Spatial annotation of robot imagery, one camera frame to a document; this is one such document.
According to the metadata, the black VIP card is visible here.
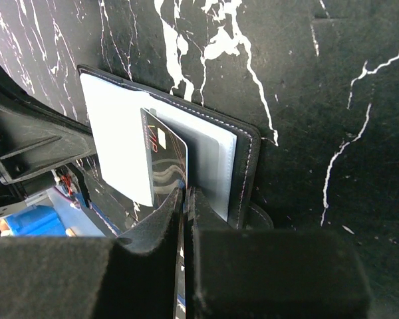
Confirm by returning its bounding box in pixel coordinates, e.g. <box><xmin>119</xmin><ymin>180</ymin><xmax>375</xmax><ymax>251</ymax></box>
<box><xmin>140</xmin><ymin>108</ymin><xmax>188</xmax><ymax>209</ymax></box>

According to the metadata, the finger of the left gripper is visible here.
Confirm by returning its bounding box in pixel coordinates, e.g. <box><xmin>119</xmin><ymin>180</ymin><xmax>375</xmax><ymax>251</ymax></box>
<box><xmin>0</xmin><ymin>65</ymin><xmax>96</xmax><ymax>184</ymax></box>

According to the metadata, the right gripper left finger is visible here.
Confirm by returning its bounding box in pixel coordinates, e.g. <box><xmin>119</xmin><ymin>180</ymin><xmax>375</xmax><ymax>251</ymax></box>
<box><xmin>0</xmin><ymin>189</ymin><xmax>183</xmax><ymax>318</ymax></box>

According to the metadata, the blue plastic box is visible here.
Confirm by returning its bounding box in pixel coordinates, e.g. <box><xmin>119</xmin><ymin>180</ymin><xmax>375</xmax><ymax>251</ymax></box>
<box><xmin>4</xmin><ymin>205</ymin><xmax>67</xmax><ymax>237</ymax></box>

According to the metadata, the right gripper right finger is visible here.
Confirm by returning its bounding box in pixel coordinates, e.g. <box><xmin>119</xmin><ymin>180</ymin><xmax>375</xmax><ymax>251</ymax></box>
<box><xmin>185</xmin><ymin>187</ymin><xmax>371</xmax><ymax>318</ymax></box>

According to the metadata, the black leather card holder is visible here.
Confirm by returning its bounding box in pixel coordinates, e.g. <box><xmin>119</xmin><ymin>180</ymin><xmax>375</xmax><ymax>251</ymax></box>
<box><xmin>78</xmin><ymin>64</ymin><xmax>273</xmax><ymax>229</ymax></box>

